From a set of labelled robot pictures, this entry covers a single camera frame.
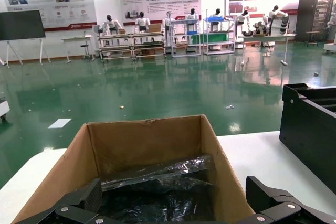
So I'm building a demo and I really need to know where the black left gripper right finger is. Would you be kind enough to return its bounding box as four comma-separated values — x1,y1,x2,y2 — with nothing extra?
236,176,336,224

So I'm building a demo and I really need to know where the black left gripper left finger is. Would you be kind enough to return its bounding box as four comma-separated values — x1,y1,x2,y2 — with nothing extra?
54,178,111,224

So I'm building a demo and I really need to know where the bagged graphics card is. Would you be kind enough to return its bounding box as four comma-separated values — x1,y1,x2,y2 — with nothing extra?
98,179,220,224

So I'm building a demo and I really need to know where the black slotted container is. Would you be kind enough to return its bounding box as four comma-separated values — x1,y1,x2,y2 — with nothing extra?
279,83,336,190

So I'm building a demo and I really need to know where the brown cardboard box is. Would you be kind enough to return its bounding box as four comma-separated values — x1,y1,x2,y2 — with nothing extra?
12,114,257,224

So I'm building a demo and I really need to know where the white cart base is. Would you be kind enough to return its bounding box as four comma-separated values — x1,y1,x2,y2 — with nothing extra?
0,94,11,124

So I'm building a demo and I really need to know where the black round stool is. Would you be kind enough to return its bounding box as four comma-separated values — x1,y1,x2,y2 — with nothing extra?
80,44,92,61

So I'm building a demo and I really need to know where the small white desk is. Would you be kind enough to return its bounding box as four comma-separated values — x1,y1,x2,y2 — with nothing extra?
61,34,96,64

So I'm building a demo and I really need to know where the long white table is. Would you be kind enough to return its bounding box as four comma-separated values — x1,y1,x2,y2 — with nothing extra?
238,33,297,67

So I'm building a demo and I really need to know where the roller conveyor rack table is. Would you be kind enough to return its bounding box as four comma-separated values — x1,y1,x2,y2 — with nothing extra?
131,31,168,60
97,32,134,62

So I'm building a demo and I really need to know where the white platform robot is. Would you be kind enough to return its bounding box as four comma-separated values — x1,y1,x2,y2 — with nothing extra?
323,11,336,55

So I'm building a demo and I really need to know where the green panel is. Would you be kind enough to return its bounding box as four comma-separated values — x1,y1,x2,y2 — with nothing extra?
190,33,228,45

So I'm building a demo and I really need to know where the small brown side table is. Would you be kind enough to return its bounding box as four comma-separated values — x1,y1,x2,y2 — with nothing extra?
305,30,321,45

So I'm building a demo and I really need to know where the white humanoid robot black head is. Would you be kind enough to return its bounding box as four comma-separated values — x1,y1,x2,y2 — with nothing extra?
162,11,176,48
209,8,224,32
101,15,123,36
183,8,200,36
234,9,253,49
262,5,290,36
134,11,151,34

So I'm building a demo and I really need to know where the blue plastic bin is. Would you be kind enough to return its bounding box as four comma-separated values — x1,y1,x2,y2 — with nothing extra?
204,16,226,23

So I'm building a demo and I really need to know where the black server cabinet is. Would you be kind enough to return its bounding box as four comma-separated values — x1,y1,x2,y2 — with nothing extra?
296,0,336,43

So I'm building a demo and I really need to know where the black screen on white stand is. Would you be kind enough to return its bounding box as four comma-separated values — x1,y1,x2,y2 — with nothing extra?
0,10,51,66

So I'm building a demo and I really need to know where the white frame shelving unit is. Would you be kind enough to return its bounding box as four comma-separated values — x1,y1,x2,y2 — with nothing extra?
202,8,236,56
170,17,203,58

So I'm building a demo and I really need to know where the wall poster with round icons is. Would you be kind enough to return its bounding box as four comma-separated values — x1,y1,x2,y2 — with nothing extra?
1,0,98,33

